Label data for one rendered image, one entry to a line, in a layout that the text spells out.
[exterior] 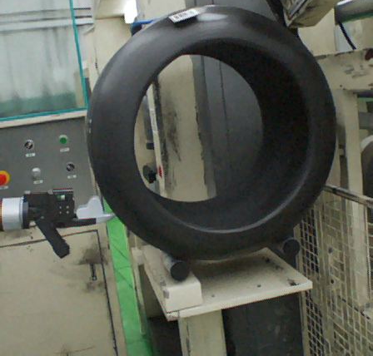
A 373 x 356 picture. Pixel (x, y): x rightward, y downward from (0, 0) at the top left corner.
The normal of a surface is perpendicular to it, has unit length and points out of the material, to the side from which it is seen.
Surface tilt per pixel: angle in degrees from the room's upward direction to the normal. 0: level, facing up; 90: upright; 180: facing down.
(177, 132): 90
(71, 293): 90
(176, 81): 90
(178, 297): 90
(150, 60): 82
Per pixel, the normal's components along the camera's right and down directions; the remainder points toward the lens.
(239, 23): 0.24, -0.05
